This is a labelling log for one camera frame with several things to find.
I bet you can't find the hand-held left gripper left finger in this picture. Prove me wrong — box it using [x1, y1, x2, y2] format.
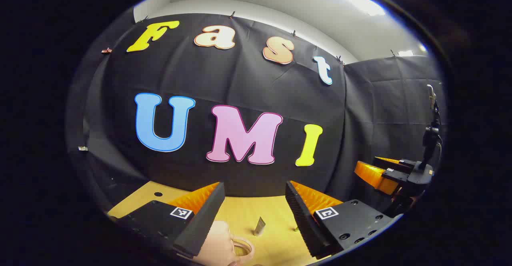
[107, 182, 226, 260]

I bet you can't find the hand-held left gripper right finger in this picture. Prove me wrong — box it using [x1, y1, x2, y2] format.
[285, 180, 396, 260]

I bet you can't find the black backdrop cloth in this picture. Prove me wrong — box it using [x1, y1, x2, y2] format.
[66, 8, 446, 214]

